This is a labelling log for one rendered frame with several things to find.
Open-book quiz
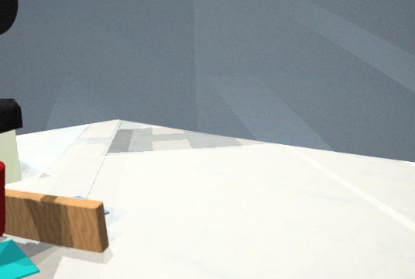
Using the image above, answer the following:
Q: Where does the brown wooden block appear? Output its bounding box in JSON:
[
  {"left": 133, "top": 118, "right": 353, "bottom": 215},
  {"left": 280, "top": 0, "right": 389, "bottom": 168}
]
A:
[{"left": 4, "top": 188, "right": 109, "bottom": 253}]

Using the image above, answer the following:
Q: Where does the red cup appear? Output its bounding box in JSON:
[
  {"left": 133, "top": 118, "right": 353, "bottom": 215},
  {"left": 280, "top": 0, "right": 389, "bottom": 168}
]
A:
[{"left": 0, "top": 161, "right": 6, "bottom": 236}]

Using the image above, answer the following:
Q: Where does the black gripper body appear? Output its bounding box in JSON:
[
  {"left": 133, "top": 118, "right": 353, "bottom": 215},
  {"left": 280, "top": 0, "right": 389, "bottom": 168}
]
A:
[{"left": 0, "top": 98, "right": 22, "bottom": 133}]

